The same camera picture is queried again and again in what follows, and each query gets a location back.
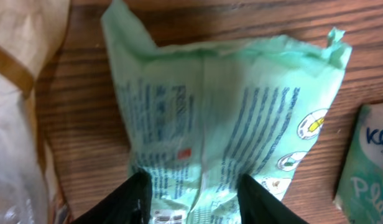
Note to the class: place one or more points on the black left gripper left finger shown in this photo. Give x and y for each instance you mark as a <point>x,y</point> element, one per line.
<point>130,203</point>

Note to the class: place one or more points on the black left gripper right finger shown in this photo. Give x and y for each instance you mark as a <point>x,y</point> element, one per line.
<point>258,206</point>

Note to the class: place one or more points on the Kleenex pocket tissue pack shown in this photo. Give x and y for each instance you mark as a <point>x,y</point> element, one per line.
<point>360,189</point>

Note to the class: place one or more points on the green wet wipes pack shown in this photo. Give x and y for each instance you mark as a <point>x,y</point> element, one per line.
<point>201,115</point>

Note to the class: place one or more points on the beans packet with barcode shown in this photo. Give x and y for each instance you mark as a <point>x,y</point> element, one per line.
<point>31,31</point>

